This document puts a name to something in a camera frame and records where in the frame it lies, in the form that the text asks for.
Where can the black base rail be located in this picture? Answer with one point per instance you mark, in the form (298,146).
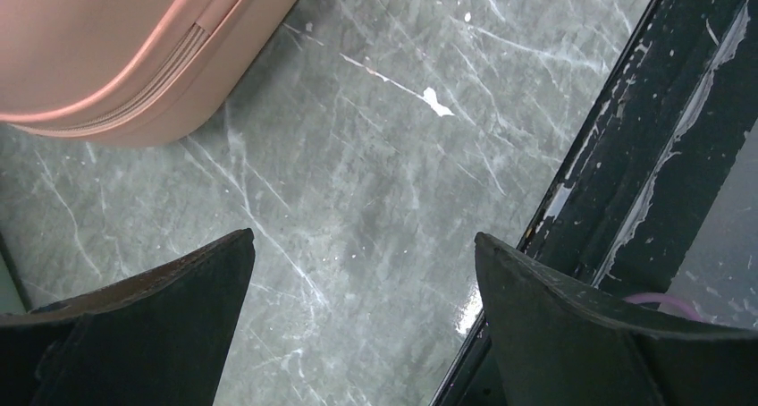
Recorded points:
(656,200)

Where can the pink hard-shell suitcase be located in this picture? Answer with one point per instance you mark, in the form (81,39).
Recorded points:
(126,73)

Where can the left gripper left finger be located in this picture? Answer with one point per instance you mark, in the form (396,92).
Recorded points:
(160,337)

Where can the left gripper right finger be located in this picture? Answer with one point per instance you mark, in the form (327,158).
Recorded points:
(558,341)

